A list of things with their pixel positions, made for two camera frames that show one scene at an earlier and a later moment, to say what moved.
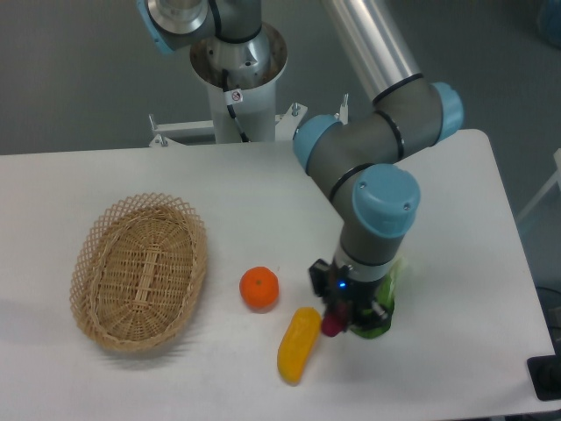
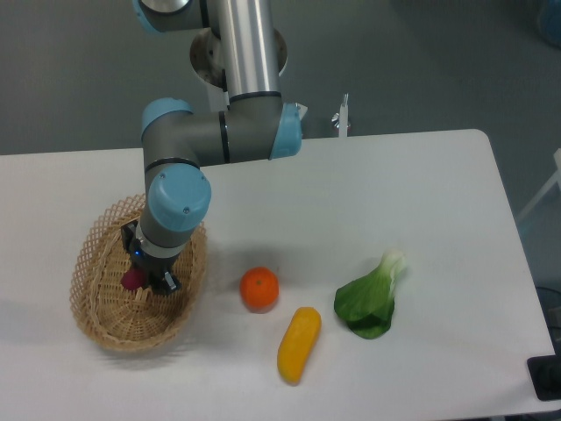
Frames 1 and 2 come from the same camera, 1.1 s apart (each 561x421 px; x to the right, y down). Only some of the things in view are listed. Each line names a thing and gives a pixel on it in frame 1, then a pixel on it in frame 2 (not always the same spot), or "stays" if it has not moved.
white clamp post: x=344 y=113 stays
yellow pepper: x=298 y=344 stays
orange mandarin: x=259 y=288 stays
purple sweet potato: x=333 y=324 → x=134 y=278
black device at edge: x=545 y=374 stays
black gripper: x=335 y=284 → x=155 y=269
